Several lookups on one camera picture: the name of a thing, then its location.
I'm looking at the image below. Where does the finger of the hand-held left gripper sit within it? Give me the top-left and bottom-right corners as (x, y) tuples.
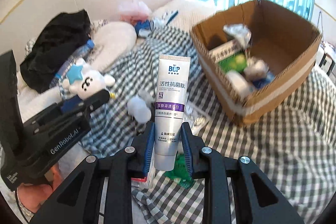
(22, 102), (79, 125)
(31, 89), (110, 135)

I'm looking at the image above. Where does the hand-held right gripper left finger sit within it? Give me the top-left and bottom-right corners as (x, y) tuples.
(29, 121), (156, 224)

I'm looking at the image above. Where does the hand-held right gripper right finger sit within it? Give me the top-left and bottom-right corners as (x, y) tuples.
(181, 122), (306, 224)

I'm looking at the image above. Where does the white plush toy blue star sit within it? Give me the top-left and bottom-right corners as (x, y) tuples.
(62, 57), (116, 99)

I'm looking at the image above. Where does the silver purple toothpaste tube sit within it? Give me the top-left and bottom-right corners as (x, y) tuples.
(154, 54), (191, 171)

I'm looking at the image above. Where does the brown cardboard box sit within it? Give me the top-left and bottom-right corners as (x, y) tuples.
(189, 0), (323, 127)

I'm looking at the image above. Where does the person's left hand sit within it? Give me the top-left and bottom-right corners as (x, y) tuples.
(17, 164), (62, 214)

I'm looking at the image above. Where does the green packet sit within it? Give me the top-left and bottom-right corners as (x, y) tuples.
(165, 153), (194, 189)

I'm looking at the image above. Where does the clear plastic packet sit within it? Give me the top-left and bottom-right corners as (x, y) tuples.
(184, 106), (211, 136)

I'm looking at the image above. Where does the red white small box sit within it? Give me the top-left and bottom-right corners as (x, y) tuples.
(131, 153), (156, 187)

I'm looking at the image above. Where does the small white bottle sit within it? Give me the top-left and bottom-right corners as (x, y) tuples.
(127, 97), (152, 124)

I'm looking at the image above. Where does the clear water bottle blue cap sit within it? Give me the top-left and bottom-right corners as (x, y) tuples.
(52, 40), (95, 94)

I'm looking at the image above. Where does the black cloth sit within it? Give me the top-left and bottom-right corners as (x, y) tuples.
(20, 9), (91, 94)

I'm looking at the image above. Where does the blue white cloth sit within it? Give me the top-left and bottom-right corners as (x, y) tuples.
(134, 10), (179, 37)

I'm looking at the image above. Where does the pink plastic bag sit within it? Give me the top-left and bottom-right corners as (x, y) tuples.
(119, 0), (153, 23)

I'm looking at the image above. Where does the white quilted pillow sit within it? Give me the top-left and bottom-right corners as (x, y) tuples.
(152, 0), (224, 31)

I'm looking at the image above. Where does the silver foil packet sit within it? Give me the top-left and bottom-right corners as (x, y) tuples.
(223, 24), (252, 50)

